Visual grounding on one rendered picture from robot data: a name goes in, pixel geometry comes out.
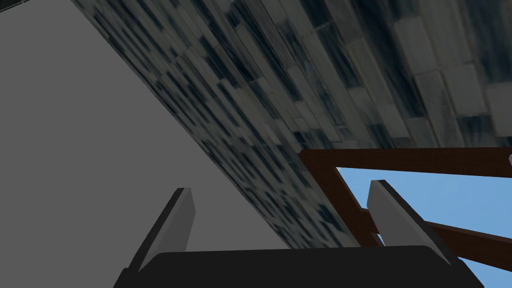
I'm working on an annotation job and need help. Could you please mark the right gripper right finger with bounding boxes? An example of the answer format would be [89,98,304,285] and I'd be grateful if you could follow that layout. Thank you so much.
[366,179,464,267]

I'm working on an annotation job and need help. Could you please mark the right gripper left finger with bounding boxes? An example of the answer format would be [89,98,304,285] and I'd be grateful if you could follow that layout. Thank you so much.
[127,186,197,274]

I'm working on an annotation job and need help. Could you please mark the brown framed window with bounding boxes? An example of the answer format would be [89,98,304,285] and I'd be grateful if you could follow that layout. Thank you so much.
[298,147,512,288]

